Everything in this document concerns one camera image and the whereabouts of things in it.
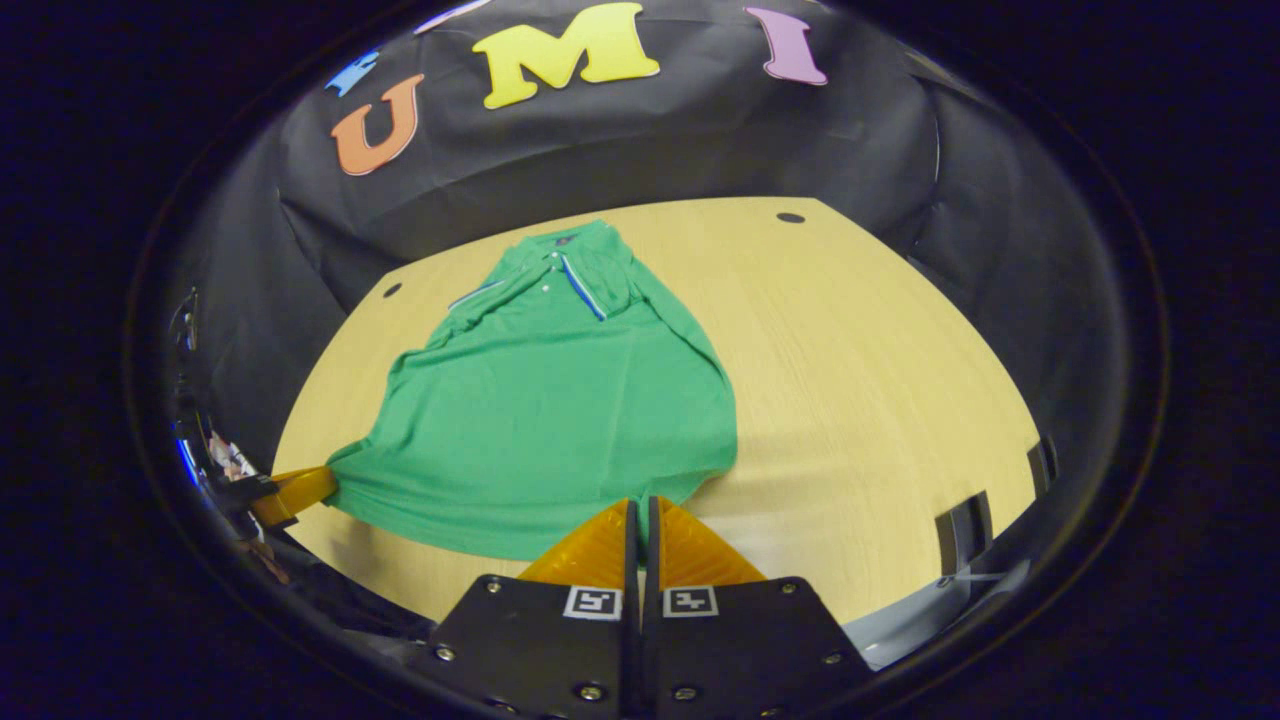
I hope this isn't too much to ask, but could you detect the green T-shirt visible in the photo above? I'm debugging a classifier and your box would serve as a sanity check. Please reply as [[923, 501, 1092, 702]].
[[322, 218, 739, 563]]

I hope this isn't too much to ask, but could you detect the black backdrop cloth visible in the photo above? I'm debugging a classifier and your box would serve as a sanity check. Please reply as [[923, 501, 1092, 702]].
[[165, 0, 1121, 471]]

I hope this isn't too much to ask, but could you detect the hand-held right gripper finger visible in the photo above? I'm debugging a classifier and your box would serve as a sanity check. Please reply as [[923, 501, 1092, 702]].
[[405, 498, 641, 720], [642, 495, 876, 720]]

